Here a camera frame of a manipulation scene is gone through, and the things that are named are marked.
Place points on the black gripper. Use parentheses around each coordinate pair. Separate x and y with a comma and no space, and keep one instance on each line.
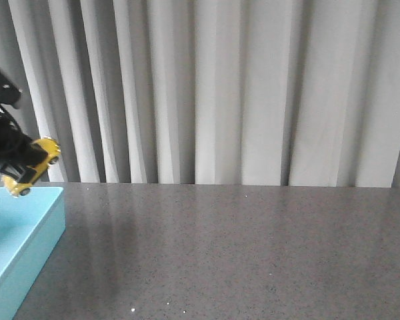
(17,151)

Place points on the yellow toy beetle car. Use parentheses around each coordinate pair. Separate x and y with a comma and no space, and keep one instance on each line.
(21,174)

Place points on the light blue storage box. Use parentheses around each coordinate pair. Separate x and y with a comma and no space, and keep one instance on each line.
(30,227)

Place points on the grey pleated curtain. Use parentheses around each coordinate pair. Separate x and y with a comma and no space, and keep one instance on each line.
(299,93)

